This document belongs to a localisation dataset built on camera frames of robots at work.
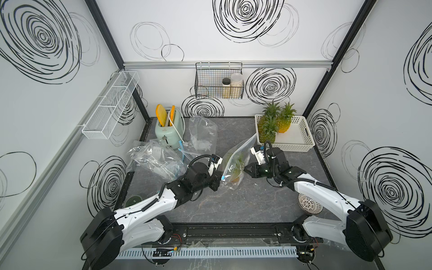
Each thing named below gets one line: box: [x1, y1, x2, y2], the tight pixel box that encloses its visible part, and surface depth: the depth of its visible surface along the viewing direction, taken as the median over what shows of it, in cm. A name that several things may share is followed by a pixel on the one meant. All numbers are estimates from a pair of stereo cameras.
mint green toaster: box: [154, 109, 186, 149], surface depth 97 cm
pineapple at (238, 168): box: [230, 153, 245, 183], surface depth 72 cm
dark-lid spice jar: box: [222, 77, 232, 99], surface depth 87 cm
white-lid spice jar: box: [230, 73, 244, 99], surface depth 86 cm
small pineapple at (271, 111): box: [262, 99, 281, 125], surface depth 99 cm
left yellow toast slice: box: [155, 104, 168, 127], surface depth 96 cm
